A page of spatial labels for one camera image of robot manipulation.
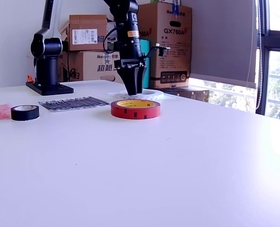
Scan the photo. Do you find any black scribbled paper sheet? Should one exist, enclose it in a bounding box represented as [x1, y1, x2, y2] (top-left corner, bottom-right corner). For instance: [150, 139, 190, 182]
[38, 96, 112, 112]

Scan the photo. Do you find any dark window frame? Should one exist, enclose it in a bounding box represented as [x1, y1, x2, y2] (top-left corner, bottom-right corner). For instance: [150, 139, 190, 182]
[255, 0, 280, 116]

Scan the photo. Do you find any cardboard box with blue print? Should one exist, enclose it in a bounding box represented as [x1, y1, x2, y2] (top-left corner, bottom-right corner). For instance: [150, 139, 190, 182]
[58, 51, 131, 85]

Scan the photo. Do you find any white bead chain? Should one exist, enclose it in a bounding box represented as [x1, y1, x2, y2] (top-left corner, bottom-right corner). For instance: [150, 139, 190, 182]
[255, 0, 264, 111]

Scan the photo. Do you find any black tape roll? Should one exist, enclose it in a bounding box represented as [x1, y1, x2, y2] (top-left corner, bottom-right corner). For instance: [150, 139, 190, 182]
[10, 105, 40, 122]

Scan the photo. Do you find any black camera cable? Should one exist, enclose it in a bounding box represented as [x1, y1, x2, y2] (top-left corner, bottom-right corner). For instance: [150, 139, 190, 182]
[103, 27, 119, 54]

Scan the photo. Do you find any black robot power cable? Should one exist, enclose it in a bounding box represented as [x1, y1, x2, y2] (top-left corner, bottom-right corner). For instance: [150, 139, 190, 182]
[66, 51, 77, 81]

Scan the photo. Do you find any grey roller blind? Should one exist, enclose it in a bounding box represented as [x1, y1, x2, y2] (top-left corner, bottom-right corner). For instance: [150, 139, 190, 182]
[181, 0, 259, 88]

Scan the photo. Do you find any large GX760A cardboard box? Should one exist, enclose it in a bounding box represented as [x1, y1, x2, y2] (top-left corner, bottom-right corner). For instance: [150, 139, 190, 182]
[136, 1, 193, 89]

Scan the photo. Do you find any blank white paper sheet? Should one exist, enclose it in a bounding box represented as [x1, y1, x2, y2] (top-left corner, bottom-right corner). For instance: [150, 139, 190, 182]
[106, 89, 176, 103]

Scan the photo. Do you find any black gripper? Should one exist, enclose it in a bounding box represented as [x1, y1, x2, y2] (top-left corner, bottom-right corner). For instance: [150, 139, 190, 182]
[114, 56, 148, 96]

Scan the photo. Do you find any white plastic bag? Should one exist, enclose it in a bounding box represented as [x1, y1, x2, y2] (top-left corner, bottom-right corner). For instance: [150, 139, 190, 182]
[106, 20, 117, 43]

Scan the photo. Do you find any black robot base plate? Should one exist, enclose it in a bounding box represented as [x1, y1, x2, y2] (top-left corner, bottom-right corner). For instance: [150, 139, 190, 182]
[26, 81, 74, 96]

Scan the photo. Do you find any blue tape strip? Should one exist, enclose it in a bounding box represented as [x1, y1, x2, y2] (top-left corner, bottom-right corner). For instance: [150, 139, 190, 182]
[172, 0, 181, 17]

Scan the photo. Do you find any thin white cord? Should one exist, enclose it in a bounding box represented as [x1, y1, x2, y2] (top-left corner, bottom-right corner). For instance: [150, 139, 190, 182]
[245, 0, 258, 105]

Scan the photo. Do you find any cardboard box with white label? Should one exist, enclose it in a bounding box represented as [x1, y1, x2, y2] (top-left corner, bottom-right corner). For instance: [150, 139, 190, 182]
[59, 14, 109, 52]

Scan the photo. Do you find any red tape roll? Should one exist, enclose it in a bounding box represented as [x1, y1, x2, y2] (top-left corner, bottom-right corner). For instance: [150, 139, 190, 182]
[110, 99, 161, 120]

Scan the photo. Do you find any teal and black box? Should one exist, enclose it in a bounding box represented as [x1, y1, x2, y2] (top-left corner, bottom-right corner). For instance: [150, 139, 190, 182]
[130, 39, 151, 88]

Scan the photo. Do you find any white tape roll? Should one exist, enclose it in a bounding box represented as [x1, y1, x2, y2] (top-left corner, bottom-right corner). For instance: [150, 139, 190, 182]
[117, 88, 165, 101]

